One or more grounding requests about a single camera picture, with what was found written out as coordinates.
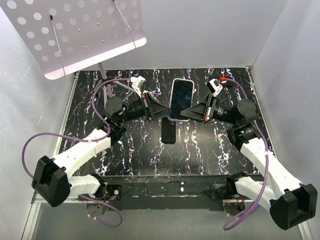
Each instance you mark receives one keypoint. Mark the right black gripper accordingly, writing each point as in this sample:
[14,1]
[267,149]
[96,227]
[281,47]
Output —
[202,110]

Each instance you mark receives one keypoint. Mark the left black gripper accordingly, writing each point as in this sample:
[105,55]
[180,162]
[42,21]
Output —
[154,109]

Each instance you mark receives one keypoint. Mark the black phone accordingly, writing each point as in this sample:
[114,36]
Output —
[168,131]

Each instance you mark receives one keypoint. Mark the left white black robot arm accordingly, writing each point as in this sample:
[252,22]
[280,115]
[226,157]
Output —
[54,177]

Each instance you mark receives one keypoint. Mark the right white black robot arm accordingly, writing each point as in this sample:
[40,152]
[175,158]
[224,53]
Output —
[286,198]

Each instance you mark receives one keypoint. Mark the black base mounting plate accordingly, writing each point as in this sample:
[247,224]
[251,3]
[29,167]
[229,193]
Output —
[174,203]

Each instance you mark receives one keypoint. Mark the perforated music stand desk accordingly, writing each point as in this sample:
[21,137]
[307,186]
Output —
[66,36]

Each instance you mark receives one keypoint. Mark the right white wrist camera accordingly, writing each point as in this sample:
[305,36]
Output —
[216,85]

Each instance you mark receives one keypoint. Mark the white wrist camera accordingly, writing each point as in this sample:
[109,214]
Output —
[136,83]
[216,85]

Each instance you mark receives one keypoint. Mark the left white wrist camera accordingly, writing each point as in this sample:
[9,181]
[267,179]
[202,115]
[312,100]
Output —
[136,83]

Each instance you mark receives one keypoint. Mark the right aluminium side rail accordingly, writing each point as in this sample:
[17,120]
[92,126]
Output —
[261,120]

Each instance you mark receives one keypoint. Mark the aluminium side rail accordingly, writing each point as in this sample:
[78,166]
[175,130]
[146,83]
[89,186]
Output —
[66,110]
[261,120]

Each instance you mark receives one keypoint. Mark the left aluminium side rail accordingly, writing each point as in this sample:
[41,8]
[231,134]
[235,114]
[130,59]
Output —
[66,110]

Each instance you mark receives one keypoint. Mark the aluminium front rail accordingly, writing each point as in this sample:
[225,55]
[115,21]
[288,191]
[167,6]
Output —
[114,191]

